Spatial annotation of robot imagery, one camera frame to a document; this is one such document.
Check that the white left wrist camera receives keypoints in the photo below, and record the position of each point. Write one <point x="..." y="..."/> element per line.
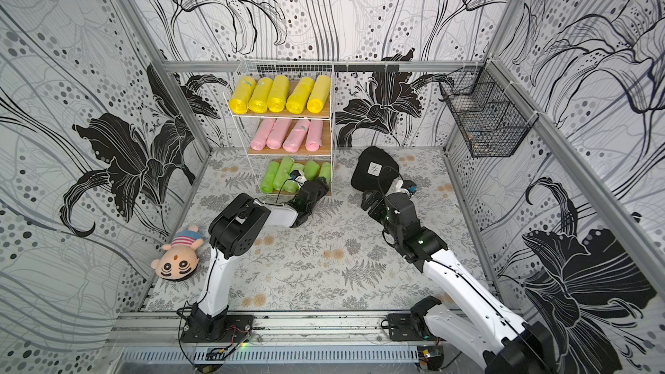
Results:
<point x="297" y="179"/>

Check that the white wire wooden shelf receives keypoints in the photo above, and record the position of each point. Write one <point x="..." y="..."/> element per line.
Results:
<point x="247" y="124"/>

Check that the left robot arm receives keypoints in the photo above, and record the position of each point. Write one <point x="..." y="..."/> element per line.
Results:
<point x="233" y="232"/>

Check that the black cap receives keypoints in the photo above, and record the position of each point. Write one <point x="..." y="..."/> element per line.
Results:
<point x="376" y="170"/>

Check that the plush toy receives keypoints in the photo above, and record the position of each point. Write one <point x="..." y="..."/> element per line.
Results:
<point x="180" y="258"/>

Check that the black wire wall basket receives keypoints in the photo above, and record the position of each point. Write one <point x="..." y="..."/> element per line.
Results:
<point x="490" y="123"/>

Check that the pink trash bag roll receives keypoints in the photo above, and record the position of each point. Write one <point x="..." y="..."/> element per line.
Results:
<point x="293" y="142"/>
<point x="260" y="138"/>
<point x="278" y="134"/>
<point x="314" y="137"/>

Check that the metal base rail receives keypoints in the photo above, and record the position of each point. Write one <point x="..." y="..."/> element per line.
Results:
<point x="289" y="338"/>

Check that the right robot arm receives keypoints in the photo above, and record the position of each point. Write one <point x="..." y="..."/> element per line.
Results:
<point x="457" y="280"/>

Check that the green trash bag roll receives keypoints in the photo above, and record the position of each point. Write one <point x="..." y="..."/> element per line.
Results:
<point x="291" y="185"/>
<point x="283" y="172"/>
<point x="311" y="170"/>
<point x="267" y="183"/>
<point x="326" y="172"/>

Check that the yellow trash bag roll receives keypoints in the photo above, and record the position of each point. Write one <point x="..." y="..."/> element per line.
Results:
<point x="239" y="102"/>
<point x="258" y="102"/>
<point x="320" y="94"/>
<point x="277" y="97"/>
<point x="298" y="100"/>

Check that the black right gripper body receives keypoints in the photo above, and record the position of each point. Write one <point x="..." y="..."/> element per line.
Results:
<point x="379" y="193"/>

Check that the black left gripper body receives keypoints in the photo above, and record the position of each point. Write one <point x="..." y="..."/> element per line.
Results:
<point x="321" y="190"/>

